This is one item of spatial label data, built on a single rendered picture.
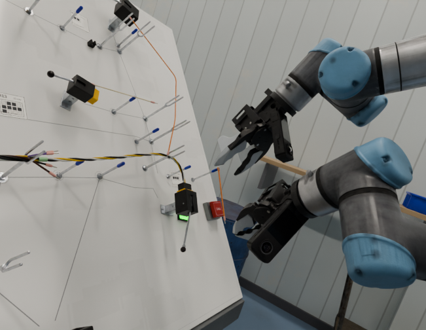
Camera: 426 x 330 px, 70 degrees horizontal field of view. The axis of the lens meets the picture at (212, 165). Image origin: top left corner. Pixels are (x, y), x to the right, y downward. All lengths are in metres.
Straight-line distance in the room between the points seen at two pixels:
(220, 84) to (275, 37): 0.65
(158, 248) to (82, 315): 0.23
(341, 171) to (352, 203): 0.06
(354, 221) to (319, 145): 2.30
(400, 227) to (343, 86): 0.22
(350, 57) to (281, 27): 2.52
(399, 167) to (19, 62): 0.71
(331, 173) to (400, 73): 0.17
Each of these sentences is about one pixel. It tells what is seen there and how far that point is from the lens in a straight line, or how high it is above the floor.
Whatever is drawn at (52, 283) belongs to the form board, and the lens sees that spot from 0.62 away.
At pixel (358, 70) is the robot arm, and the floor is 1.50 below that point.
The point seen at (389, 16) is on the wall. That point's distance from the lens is 2.95.
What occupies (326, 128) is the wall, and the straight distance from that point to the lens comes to 2.72.
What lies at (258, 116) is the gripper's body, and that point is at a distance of 0.69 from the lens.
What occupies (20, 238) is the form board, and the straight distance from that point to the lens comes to 0.61.
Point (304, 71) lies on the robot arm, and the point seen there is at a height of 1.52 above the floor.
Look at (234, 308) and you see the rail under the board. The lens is 0.99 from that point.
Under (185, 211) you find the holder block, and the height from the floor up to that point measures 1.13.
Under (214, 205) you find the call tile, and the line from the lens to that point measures 0.95.
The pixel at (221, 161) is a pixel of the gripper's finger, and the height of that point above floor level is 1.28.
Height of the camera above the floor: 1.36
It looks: 8 degrees down
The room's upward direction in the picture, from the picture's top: 18 degrees clockwise
